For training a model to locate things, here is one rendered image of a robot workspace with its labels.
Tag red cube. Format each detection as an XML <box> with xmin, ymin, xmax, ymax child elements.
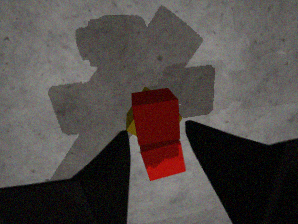
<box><xmin>131</xmin><ymin>88</ymin><xmax>180</xmax><ymax>146</ymax></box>
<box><xmin>140</xmin><ymin>139</ymin><xmax>186</xmax><ymax>181</ymax></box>

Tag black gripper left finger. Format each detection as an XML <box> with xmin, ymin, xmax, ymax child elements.
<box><xmin>0</xmin><ymin>130</ymin><xmax>131</xmax><ymax>224</ymax></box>

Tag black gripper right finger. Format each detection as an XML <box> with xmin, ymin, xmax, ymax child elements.
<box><xmin>185</xmin><ymin>120</ymin><xmax>298</xmax><ymax>224</ymax></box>

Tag yellow cube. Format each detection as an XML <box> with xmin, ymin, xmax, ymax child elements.
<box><xmin>126</xmin><ymin>87</ymin><xmax>183</xmax><ymax>136</ymax></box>

